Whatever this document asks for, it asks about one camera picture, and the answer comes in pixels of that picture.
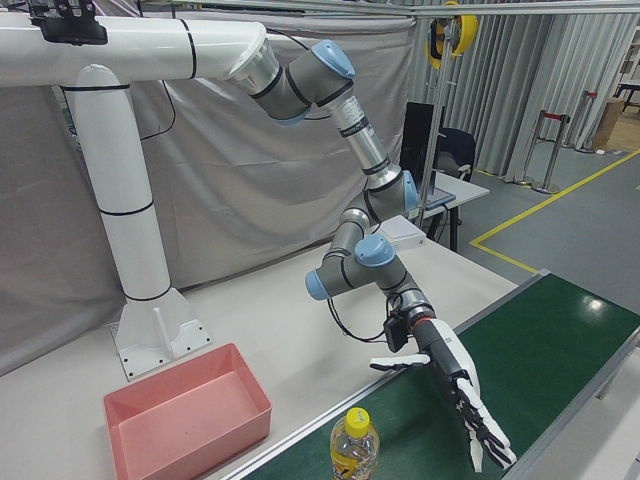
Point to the black overhead camera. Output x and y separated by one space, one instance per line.
70 32

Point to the robot hand black white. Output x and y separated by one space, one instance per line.
450 355

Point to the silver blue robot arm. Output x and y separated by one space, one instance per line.
315 82

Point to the grey flat backdrop curtain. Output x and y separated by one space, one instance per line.
225 190

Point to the white desk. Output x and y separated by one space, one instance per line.
465 190

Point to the black computer monitor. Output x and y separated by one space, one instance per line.
417 135

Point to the yellow orange drink bottle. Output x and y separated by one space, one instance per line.
352 450

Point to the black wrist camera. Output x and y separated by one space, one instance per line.
397 335

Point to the dark blue office chair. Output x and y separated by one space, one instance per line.
457 145

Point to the grey pleated curtain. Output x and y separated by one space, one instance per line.
510 100

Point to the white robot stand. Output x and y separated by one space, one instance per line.
125 200

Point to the pink plastic basket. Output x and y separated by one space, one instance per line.
185 425

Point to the green conveyor belt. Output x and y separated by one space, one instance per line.
550 350

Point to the silver stanchion post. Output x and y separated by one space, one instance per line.
587 125
552 155
531 150

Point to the white flat box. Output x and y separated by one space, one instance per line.
405 232

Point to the brown cardboard box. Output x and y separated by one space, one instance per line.
607 125

